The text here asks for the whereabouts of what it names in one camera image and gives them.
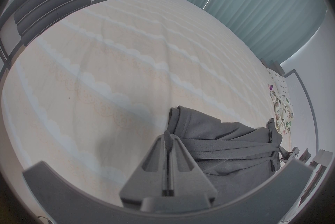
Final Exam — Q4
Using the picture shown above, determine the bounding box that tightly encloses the white printed pyjama top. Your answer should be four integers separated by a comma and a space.
271, 91, 294, 135

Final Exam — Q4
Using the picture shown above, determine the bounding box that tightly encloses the black T-shirt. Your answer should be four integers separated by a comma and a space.
163, 106, 288, 205

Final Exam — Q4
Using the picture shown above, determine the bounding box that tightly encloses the grey bedside table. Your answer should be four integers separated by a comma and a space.
260, 59, 285, 77

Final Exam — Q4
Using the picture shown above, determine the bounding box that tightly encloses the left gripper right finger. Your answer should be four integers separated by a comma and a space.
170, 136, 218, 204

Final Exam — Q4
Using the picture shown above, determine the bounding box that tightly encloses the white printed pillow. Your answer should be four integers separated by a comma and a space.
267, 68, 290, 103

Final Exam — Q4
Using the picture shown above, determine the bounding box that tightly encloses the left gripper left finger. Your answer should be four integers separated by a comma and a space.
120, 136, 167, 210

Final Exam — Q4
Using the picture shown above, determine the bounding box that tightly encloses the black chest of drawers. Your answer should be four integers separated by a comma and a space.
13, 0, 91, 46

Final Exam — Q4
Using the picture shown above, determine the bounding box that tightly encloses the bed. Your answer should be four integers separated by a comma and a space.
0, 0, 318, 208

